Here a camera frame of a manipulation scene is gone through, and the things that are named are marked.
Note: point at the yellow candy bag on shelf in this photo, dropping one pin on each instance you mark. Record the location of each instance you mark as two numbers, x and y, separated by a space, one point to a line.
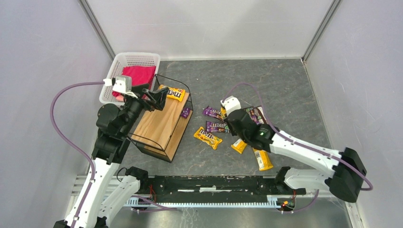
174 93

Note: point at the purple candy bag right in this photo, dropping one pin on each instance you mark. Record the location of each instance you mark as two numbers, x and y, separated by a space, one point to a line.
251 113

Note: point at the corner aluminium profile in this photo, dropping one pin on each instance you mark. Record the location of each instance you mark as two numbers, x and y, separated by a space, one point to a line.
97 27
321 29

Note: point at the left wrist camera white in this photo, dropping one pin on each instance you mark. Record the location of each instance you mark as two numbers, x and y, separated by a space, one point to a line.
121 84

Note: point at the small purple candy bag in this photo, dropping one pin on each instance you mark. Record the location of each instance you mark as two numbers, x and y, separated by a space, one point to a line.
185 112

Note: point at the brown candy bag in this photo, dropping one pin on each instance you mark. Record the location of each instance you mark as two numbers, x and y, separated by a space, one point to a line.
260 115

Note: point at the white plastic basket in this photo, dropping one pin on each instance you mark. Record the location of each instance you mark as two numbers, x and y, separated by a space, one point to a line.
127 59

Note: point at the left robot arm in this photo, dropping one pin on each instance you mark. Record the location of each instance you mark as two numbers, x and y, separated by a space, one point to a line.
92 208

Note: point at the right corner aluminium profile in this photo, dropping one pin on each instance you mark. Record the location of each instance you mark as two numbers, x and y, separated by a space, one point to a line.
321 29

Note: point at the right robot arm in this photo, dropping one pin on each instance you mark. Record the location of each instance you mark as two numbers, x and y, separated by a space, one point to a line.
340 173

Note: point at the purple candy bag upper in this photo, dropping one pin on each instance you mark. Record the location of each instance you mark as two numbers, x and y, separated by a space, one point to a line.
212 112

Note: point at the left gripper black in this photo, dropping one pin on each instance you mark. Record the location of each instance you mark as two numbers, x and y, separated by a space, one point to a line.
149 99

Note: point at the left corner aluminium profile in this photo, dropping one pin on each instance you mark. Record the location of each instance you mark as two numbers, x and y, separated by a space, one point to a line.
97 27

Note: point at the yellow candy bag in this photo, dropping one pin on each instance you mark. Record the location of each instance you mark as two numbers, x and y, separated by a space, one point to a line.
223 113
263 160
239 146
174 93
205 136

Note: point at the pink cloth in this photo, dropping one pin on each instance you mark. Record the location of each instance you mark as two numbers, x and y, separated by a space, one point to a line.
139 74

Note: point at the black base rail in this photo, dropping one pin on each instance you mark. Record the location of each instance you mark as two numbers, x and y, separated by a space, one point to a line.
215 189

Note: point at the purple candy bag lower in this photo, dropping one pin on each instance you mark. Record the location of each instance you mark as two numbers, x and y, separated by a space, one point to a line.
214 127

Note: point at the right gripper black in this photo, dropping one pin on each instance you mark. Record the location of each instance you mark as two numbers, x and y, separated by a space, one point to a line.
235 118

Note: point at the wooden wire shelf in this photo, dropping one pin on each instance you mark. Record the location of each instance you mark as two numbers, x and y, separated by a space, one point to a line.
159 133

